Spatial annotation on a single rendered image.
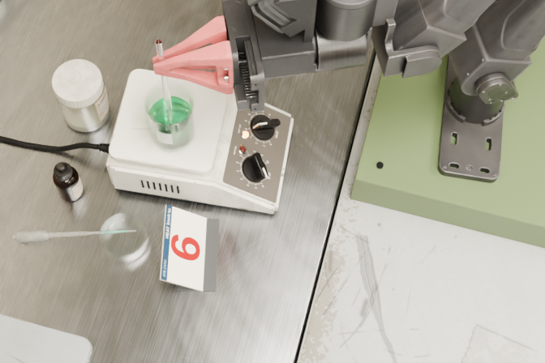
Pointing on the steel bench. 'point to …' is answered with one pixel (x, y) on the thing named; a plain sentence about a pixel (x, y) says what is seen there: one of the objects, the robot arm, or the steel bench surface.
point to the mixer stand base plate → (40, 343)
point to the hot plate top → (138, 139)
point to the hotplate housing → (233, 198)
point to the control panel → (243, 118)
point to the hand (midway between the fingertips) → (161, 64)
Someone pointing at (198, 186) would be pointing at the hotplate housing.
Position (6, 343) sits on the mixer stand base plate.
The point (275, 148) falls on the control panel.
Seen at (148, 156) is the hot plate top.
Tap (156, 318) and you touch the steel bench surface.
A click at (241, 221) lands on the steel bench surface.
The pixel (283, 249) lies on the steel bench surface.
